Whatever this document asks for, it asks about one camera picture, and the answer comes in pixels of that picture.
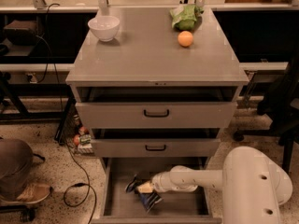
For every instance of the dark box on shelf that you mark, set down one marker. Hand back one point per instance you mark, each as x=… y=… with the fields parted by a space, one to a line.
x=21 y=33

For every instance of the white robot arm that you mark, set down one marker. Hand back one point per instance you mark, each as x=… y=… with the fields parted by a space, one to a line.
x=253 y=186

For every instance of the bottom grey open drawer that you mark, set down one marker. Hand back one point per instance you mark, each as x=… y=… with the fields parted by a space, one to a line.
x=120 y=207

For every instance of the orange fruit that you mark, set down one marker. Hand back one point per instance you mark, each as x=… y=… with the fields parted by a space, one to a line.
x=185 y=38

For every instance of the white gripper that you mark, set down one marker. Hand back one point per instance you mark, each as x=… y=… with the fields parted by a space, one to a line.
x=160 y=183

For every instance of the top grey drawer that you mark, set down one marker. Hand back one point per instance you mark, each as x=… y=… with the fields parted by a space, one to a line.
x=156 y=115

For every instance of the wire basket with items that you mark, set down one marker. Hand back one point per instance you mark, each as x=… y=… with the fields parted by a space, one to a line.
x=75 y=135

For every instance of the blue chip bag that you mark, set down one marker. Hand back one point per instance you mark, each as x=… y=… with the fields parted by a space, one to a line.
x=148 y=200

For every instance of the tan sneaker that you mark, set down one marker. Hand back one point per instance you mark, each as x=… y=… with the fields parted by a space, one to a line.
x=33 y=193

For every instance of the white ceramic bowl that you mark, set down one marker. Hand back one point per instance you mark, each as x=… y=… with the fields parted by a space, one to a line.
x=104 y=28

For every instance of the black office chair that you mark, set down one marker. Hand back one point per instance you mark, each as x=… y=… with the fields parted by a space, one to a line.
x=280 y=104

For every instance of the grey metal drawer cabinet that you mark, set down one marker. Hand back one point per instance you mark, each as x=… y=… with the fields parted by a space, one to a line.
x=145 y=64

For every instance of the middle grey drawer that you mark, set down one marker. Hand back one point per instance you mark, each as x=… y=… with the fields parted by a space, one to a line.
x=136 y=148

